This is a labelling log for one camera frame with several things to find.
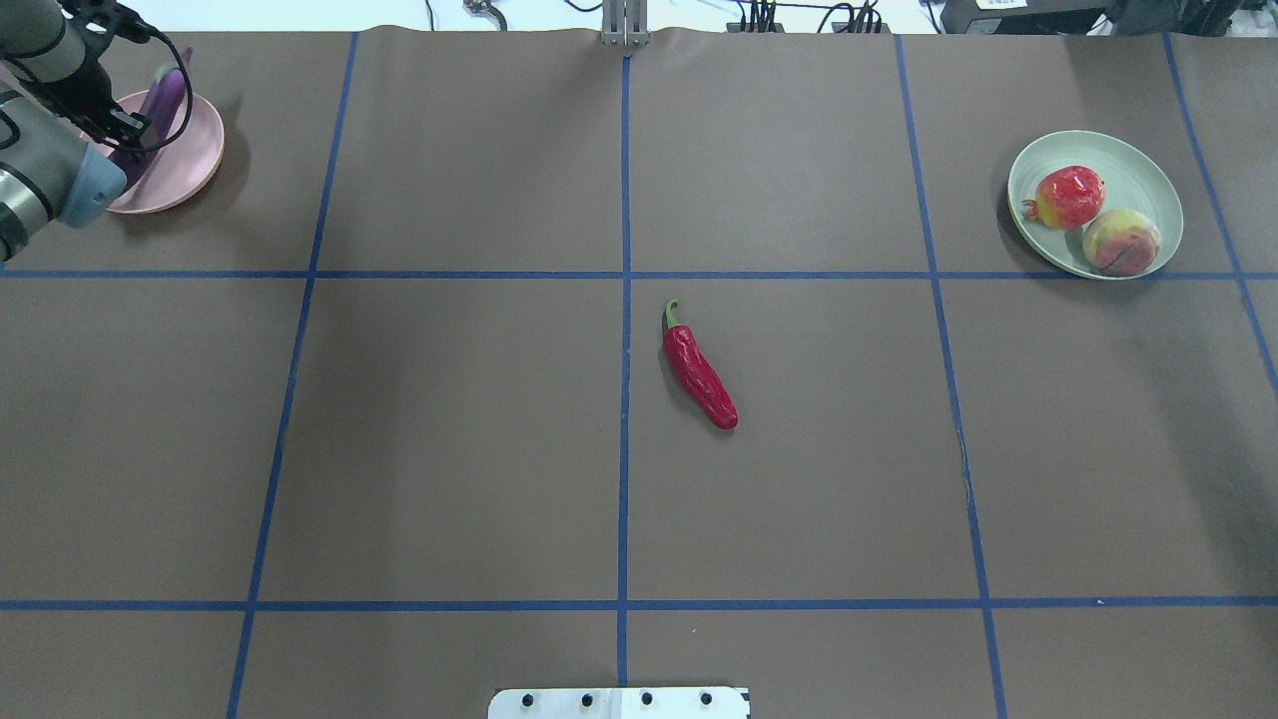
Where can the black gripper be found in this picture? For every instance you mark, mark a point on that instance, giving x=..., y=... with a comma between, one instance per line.
x=93, y=93

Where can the red chili pepper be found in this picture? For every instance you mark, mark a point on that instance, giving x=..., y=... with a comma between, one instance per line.
x=694, y=373

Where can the red pomegranate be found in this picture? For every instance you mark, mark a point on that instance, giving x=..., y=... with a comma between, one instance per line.
x=1067, y=199

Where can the pink yellow peach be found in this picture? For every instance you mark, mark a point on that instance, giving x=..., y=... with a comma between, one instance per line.
x=1121, y=243

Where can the purple eggplant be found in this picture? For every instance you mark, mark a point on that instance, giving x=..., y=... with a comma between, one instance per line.
x=161, y=107

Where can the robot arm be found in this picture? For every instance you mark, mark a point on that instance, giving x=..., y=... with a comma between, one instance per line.
x=52, y=171

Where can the pink plate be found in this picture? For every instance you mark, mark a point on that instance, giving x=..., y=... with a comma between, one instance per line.
x=182, y=169

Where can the green plate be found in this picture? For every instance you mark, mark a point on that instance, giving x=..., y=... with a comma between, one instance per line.
x=1133, y=181

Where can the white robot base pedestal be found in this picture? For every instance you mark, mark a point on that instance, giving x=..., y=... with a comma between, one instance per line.
x=622, y=702

